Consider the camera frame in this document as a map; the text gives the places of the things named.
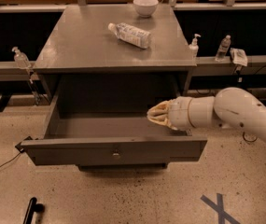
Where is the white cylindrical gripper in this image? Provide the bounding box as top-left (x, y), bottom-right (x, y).
top-left (147, 96), bottom-right (220, 130)

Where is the grey top drawer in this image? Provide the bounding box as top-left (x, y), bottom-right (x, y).
top-left (21, 94), bottom-right (207, 168)

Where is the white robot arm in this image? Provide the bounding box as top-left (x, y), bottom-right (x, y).
top-left (147, 87), bottom-right (266, 143)

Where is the grey drawer cabinet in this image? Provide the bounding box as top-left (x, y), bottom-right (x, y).
top-left (32, 3), bottom-right (197, 173)

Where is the white pump sanitizer bottle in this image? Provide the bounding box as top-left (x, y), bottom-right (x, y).
top-left (189, 34), bottom-right (200, 58)

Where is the lying plastic water bottle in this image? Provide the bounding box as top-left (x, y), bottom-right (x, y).
top-left (108, 22), bottom-right (151, 49)

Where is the crumpled white packet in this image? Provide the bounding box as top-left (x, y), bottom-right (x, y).
top-left (230, 48), bottom-right (248, 66)

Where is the white ceramic bowl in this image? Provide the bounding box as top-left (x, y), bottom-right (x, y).
top-left (133, 0), bottom-right (159, 17)

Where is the black power adapter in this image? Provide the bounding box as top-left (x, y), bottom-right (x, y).
top-left (15, 136), bottom-right (33, 153)

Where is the clear pump bottle left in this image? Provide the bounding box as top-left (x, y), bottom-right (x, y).
top-left (12, 47), bottom-right (31, 69)

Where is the black cable right floor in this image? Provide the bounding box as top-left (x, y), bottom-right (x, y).
top-left (242, 132), bottom-right (259, 144)

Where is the black handle object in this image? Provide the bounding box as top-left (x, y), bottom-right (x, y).
top-left (22, 197), bottom-right (45, 224)

